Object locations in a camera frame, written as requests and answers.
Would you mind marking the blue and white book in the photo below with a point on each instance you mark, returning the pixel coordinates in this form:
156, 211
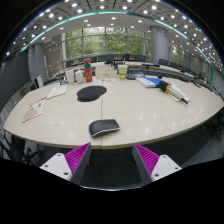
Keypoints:
149, 82

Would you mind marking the ceiling lights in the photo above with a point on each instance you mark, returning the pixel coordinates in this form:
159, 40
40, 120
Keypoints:
113, 18

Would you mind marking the red thermos bottle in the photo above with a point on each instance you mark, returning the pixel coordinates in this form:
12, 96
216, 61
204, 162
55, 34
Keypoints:
88, 71

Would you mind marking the black computer mouse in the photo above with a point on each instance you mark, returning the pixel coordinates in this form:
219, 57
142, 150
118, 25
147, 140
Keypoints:
103, 127

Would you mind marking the red and white leaflet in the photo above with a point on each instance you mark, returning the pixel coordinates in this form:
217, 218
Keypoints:
34, 109

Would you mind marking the white lidded mug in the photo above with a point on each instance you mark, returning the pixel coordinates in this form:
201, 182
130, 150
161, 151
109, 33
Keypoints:
79, 76

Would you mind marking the white paper cup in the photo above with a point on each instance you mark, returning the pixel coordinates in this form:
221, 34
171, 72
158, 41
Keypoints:
70, 76

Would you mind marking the black mouse pad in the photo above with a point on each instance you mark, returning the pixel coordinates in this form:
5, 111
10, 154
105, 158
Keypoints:
91, 93

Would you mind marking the green paper cup with straw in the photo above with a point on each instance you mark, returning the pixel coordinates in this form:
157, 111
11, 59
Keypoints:
122, 72

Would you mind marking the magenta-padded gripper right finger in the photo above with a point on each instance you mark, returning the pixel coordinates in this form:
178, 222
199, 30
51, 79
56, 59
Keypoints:
146, 158

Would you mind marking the dark office chairs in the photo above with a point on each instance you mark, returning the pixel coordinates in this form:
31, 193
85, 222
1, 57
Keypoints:
163, 62

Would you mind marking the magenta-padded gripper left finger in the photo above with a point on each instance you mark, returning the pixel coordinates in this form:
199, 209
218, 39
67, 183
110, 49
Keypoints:
77, 157

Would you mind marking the dark flat case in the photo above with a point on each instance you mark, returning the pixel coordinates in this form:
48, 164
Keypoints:
135, 76

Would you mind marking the colourful sticker sheet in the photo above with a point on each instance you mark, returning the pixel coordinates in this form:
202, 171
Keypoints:
107, 80

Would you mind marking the black handheld microphone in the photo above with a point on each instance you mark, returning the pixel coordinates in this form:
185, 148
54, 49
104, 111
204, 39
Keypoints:
164, 86

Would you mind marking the white cardboard box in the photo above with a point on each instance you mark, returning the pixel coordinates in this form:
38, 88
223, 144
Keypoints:
106, 72

